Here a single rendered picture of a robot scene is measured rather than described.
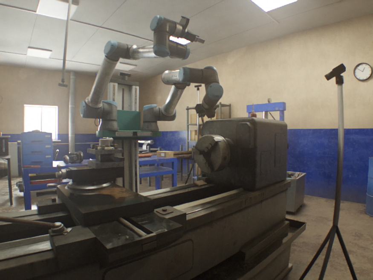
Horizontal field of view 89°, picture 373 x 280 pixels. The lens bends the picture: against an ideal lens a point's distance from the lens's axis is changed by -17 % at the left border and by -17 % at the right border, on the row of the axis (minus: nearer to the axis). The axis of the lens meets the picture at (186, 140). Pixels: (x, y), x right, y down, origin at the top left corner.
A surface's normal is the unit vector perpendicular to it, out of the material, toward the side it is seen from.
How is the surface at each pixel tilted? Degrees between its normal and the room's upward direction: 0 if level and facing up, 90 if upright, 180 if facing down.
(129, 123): 90
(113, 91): 90
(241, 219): 90
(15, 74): 90
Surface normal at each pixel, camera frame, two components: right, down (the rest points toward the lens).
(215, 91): 0.20, -0.22
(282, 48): -0.74, 0.01
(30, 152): 0.67, 0.02
